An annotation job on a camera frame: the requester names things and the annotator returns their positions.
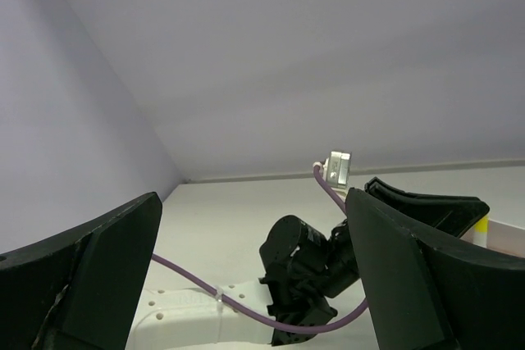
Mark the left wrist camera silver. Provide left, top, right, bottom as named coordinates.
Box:
left=313, top=151, right=352, bottom=191

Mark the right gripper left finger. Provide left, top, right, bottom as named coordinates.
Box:
left=1, top=193, right=162, bottom=349

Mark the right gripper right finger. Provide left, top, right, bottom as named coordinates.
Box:
left=345, top=189, right=524, bottom=349

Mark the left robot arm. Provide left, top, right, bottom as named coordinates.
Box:
left=126, top=178, right=344, bottom=349

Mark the yellow white marker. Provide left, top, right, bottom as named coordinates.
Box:
left=472, top=216, right=489, bottom=248

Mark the white compartment pen holder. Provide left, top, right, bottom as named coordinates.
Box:
left=462, top=218, right=524, bottom=257

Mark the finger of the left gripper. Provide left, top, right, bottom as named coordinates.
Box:
left=364, top=177, right=490, bottom=238

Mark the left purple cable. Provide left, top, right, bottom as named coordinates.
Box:
left=152, top=163, right=369, bottom=334

